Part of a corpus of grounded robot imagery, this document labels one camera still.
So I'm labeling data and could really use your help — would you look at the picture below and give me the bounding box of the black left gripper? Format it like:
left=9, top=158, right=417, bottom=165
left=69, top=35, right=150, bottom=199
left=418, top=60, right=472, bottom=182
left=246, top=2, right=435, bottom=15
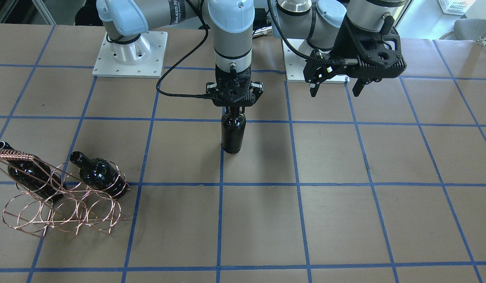
left=304, top=16, right=407, bottom=97

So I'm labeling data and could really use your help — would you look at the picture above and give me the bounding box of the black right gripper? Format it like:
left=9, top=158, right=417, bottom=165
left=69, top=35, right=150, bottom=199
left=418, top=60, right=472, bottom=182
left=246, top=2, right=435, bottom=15
left=206, top=66, right=263, bottom=107

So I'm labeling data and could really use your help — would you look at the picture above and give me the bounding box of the dark glass wine bottle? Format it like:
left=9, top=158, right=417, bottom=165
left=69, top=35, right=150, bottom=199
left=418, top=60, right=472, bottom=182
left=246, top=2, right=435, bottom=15
left=221, top=107, right=247, bottom=154

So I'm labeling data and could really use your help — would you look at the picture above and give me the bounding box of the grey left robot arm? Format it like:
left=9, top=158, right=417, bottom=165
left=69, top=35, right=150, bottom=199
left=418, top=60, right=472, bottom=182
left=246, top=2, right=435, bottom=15
left=267, top=0, right=407, bottom=97

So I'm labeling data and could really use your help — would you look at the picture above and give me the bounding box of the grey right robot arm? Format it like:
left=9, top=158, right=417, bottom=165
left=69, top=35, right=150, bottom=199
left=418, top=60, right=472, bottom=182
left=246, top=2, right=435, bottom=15
left=96, top=0, right=365, bottom=111

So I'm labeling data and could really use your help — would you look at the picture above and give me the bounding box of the dark bottle in rack front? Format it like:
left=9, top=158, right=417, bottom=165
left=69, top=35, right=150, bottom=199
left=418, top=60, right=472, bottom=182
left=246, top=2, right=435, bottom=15
left=69, top=151, right=129, bottom=199

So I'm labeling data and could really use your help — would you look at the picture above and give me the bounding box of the dark bottle in rack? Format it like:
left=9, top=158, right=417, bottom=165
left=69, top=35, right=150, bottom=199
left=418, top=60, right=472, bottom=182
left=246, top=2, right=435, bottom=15
left=69, top=151, right=129, bottom=199
left=7, top=160, right=66, bottom=202

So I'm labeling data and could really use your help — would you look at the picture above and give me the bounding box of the dark bottle in rack rear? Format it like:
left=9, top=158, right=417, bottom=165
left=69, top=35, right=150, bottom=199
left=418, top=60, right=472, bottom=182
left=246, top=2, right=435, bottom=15
left=7, top=160, right=66, bottom=202

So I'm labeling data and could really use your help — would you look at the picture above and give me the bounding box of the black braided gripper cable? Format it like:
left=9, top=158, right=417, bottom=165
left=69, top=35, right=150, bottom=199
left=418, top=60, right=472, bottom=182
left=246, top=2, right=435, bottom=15
left=267, top=0, right=357, bottom=65

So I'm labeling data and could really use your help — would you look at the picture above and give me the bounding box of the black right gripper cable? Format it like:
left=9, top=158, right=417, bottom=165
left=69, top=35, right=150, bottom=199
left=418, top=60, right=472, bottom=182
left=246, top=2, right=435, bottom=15
left=156, top=0, right=218, bottom=99

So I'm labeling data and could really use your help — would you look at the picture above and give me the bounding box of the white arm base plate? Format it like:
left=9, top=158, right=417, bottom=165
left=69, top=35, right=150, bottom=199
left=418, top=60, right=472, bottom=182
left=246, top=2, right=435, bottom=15
left=282, top=37, right=350, bottom=84
left=92, top=31, right=169, bottom=79

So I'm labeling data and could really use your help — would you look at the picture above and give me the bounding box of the copper wire wine rack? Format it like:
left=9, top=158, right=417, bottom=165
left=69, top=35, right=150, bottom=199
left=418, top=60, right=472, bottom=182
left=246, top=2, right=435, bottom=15
left=2, top=165, right=127, bottom=238

